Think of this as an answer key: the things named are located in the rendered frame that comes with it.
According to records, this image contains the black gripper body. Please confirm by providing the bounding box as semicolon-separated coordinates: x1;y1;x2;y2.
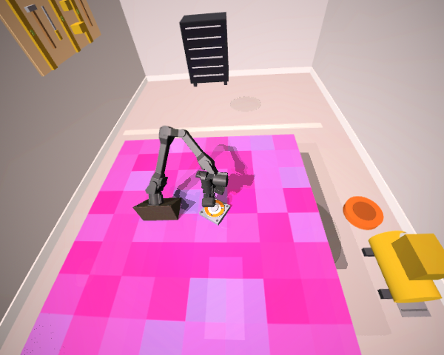
201;183;215;208

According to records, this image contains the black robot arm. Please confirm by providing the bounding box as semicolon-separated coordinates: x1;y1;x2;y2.
145;125;229;206

